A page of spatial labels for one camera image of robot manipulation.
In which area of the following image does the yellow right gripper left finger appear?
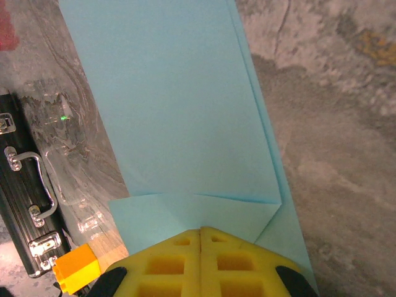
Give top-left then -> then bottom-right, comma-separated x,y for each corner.
88,227 -> 202,297

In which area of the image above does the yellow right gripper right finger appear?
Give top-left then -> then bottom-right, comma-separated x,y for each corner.
200,226 -> 319,297

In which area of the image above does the light blue paper sheet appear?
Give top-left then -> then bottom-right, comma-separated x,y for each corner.
58,0 -> 319,293

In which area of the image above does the orange toy brick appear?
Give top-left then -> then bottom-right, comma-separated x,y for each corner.
52,243 -> 103,295

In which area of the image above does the black hard case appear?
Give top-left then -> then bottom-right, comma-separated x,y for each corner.
0,88 -> 72,279

